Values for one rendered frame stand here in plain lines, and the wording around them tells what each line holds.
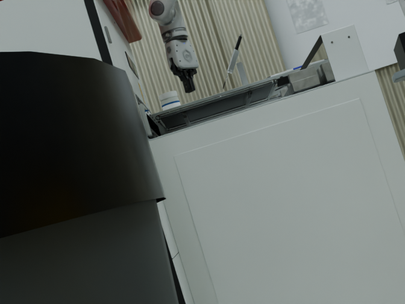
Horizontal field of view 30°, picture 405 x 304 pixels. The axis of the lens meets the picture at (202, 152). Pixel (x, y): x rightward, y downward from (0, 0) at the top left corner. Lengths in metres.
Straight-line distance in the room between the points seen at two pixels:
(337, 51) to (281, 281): 0.63
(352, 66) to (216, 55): 2.88
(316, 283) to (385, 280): 0.17
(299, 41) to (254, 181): 2.93
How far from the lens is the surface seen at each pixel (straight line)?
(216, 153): 1.96
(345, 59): 2.07
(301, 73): 2.24
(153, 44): 4.99
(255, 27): 4.73
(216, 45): 4.91
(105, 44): 1.81
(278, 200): 1.96
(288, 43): 4.83
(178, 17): 2.49
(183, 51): 2.46
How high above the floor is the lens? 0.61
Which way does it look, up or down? 4 degrees up
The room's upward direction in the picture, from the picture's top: 17 degrees counter-clockwise
